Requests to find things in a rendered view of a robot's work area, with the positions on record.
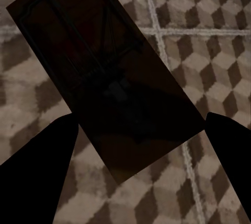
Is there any mousetrap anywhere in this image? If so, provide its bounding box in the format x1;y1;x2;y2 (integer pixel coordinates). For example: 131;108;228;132
6;0;209;185

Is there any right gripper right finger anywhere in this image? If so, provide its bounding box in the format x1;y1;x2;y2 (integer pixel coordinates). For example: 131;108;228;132
204;112;251;222

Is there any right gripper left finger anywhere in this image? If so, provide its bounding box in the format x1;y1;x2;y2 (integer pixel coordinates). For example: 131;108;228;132
0;112;79;224

